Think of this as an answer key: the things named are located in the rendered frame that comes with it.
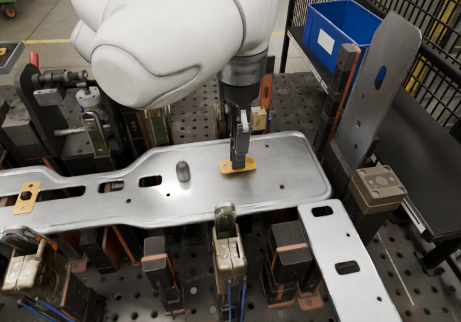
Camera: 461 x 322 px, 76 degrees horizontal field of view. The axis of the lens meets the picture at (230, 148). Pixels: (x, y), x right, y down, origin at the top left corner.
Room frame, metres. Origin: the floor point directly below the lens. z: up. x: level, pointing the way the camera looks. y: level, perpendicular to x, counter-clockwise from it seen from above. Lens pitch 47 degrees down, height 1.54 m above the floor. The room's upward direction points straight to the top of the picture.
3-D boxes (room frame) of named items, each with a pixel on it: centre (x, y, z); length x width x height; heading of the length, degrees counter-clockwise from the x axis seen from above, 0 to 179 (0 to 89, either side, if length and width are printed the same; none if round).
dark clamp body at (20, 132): (0.56, 0.51, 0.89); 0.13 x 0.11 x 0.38; 10
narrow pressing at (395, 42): (0.48, -0.28, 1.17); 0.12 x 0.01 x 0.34; 10
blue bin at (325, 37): (0.90, -0.38, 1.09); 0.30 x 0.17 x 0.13; 16
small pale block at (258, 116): (0.59, -0.07, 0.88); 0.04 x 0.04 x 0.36; 10
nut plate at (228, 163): (0.45, -0.02, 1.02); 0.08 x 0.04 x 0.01; 100
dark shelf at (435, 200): (0.72, -0.41, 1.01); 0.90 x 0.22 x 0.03; 10
